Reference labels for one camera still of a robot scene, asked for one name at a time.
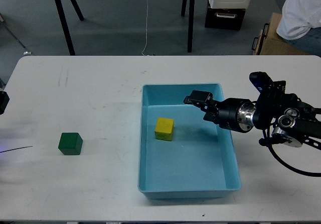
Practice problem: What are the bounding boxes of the black left table legs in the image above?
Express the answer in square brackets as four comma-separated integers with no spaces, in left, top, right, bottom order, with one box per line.
[49,0,85,56]

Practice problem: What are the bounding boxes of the black storage case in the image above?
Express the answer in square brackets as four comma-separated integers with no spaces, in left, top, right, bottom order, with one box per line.
[205,4,246,31]

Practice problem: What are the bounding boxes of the wooden crate with handles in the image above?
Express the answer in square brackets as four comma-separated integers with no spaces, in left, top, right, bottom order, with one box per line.
[252,13,310,55]

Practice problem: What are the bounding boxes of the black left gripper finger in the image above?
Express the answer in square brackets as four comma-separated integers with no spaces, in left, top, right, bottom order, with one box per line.
[0,91,10,115]

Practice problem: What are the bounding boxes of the black right table legs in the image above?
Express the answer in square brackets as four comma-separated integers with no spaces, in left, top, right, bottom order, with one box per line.
[181,0,195,53]

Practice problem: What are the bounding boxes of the green wooden cube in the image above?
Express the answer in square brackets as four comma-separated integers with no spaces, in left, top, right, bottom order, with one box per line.
[58,133,83,155]

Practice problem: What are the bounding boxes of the black table legs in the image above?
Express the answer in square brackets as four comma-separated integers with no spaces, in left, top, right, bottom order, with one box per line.
[49,0,85,56]
[181,0,195,53]

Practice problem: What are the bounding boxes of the thin black cable tie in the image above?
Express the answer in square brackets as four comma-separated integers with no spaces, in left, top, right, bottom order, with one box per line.
[0,146,33,153]

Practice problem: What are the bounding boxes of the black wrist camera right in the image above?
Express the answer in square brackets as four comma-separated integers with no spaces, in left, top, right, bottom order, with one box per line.
[249,71,273,93]

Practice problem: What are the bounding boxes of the white hanging cord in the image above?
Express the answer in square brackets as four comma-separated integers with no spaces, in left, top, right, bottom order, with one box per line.
[136,0,156,57]

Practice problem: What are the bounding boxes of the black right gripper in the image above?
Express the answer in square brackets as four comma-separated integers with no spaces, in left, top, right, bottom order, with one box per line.
[183,90,255,133]

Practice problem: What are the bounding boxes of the light blue plastic bin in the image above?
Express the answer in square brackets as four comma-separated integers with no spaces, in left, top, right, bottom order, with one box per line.
[138,83,241,199]

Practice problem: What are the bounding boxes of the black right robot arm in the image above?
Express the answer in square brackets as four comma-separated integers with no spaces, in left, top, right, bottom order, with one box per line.
[184,80,320,177]

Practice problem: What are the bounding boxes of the yellow wooden cube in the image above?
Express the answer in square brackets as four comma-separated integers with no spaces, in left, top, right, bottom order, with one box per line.
[154,118,174,141]

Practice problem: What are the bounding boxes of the person in white shirt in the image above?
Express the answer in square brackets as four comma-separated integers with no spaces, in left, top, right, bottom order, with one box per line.
[276,0,320,57]

